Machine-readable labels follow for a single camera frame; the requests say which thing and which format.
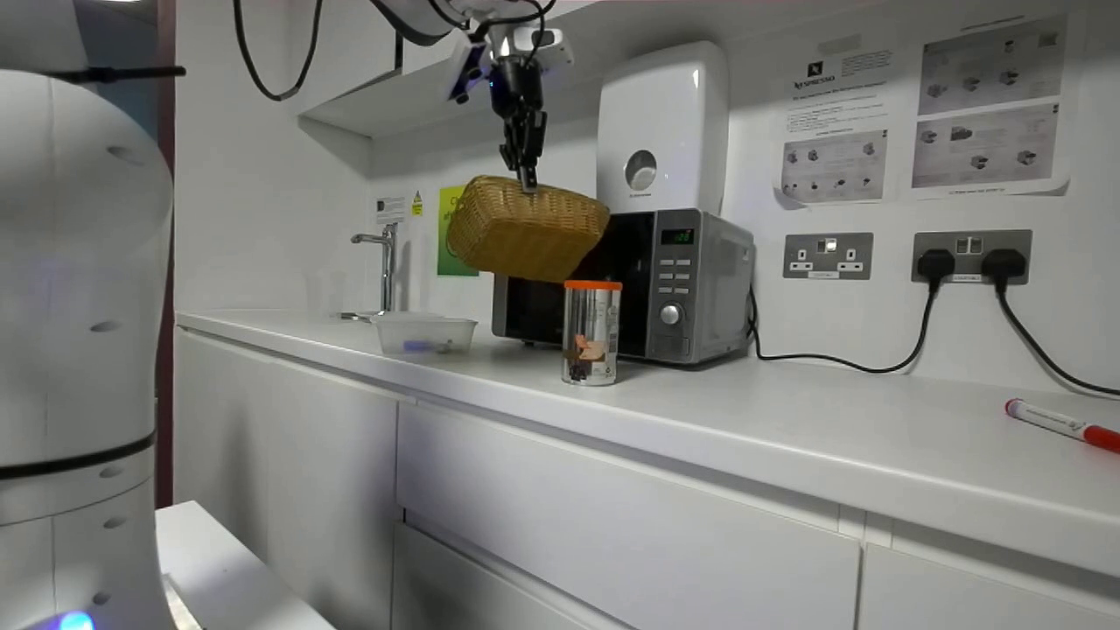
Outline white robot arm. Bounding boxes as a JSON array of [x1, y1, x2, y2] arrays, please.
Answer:
[[0, 0, 395, 630]]

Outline right metal wall socket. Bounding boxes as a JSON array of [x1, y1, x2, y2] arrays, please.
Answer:
[[910, 226, 1032, 284]]

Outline green yellow wall poster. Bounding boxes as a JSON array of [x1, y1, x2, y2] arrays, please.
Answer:
[[437, 185, 479, 276]]

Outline metal wall socket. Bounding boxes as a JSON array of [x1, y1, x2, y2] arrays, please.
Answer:
[[910, 226, 1032, 284], [783, 229, 875, 281]]

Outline red white marker pen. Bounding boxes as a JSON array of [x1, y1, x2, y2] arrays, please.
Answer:
[[1005, 397, 1120, 456]]

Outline instruction sheets on wall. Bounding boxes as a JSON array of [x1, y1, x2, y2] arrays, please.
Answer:
[[775, 13, 1073, 208]]

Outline chrome sink tap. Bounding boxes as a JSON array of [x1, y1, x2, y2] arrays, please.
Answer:
[[349, 220, 408, 313]]

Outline glass jar orange lid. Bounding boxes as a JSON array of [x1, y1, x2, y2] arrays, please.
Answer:
[[560, 281, 625, 389]]

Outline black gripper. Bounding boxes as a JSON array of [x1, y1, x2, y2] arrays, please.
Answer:
[[447, 22, 572, 187]]

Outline silver microwave oven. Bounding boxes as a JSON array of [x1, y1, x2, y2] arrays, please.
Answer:
[[489, 205, 761, 369]]

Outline woven wicker basket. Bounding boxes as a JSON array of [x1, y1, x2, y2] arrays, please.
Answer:
[[455, 173, 608, 284]]

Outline black power cable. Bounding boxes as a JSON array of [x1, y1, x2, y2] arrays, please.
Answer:
[[982, 249, 1120, 403], [747, 249, 959, 377]]

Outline white cabinet drawers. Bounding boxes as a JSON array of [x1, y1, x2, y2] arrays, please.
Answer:
[[174, 318, 1120, 630]]

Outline white paper towel dispenser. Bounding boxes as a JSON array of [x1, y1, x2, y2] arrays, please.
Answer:
[[597, 41, 728, 212]]

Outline left metal wall socket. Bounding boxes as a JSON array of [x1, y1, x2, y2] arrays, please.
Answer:
[[783, 229, 875, 281]]

